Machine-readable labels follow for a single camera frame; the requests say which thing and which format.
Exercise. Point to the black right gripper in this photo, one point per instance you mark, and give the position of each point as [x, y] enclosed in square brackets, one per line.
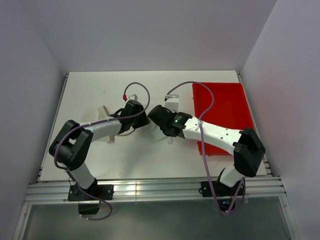
[174, 113]

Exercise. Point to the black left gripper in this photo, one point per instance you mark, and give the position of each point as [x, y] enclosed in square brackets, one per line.
[144, 120]

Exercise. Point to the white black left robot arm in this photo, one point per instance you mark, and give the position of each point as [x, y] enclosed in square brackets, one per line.
[71, 145]

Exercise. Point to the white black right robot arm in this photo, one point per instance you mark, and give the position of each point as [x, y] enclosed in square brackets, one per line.
[244, 145]

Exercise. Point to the red plastic tray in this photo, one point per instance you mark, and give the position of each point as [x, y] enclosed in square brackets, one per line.
[230, 108]

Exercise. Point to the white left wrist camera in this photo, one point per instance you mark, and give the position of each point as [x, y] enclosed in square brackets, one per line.
[127, 98]

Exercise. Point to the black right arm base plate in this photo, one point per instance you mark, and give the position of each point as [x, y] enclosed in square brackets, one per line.
[207, 188]

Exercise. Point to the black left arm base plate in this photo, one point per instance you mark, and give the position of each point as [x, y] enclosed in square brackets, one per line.
[89, 200]

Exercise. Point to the aluminium mounting rail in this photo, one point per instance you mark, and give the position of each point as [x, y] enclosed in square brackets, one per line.
[154, 190]

